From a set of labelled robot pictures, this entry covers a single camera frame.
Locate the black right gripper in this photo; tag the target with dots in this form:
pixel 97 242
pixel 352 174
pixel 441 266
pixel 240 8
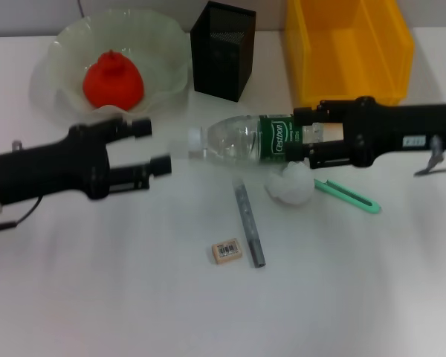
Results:
pixel 394 128

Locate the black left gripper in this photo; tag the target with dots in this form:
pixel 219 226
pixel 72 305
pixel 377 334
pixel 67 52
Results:
pixel 48 171

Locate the white paper ball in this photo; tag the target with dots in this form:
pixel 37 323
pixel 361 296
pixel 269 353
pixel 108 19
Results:
pixel 290 186

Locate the clear green-label water bottle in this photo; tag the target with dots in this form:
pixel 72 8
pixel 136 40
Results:
pixel 238 137

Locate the red-orange fruit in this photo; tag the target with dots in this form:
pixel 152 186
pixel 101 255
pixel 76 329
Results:
pixel 113 82

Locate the green utility knife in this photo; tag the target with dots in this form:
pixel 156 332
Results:
pixel 349 199

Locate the pale green glass fruit plate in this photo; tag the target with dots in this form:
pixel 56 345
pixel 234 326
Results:
pixel 160 56

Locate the black mesh pen holder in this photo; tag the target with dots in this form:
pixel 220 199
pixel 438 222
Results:
pixel 223 74

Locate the grey pen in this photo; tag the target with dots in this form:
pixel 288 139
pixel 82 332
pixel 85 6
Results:
pixel 249 223

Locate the beige eraser with barcode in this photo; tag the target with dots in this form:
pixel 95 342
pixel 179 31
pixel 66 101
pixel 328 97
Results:
pixel 226 251

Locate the yellow plastic bin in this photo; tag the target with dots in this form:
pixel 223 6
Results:
pixel 342 56

